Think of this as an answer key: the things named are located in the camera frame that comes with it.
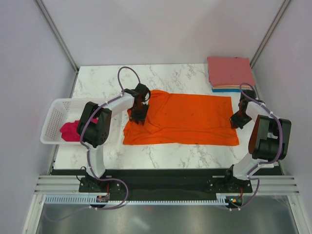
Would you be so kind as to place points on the white plastic basket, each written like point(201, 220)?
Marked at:
point(61, 111)

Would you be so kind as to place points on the magenta t-shirt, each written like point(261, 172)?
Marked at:
point(69, 132)

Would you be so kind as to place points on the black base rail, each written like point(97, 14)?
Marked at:
point(163, 184)

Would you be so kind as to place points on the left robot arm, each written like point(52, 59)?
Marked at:
point(95, 121)

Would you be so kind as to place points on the folded pink t-shirt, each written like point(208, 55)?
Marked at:
point(226, 71)

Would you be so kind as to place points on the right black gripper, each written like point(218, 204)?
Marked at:
point(235, 124)

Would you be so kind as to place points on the folded peach t-shirt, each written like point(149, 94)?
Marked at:
point(232, 87)

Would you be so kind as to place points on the left aluminium frame post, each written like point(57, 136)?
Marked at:
point(57, 35)

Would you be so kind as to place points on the orange t-shirt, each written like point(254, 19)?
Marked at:
point(185, 119)

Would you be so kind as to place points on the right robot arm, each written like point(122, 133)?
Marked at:
point(268, 142)

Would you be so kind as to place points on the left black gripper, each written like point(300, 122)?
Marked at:
point(140, 118)

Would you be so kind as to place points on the white slotted cable duct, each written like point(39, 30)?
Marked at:
point(109, 200)

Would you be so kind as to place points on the aluminium frame post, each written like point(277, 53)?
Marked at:
point(269, 33)
point(57, 35)

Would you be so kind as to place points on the right aluminium frame post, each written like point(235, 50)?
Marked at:
point(269, 33)

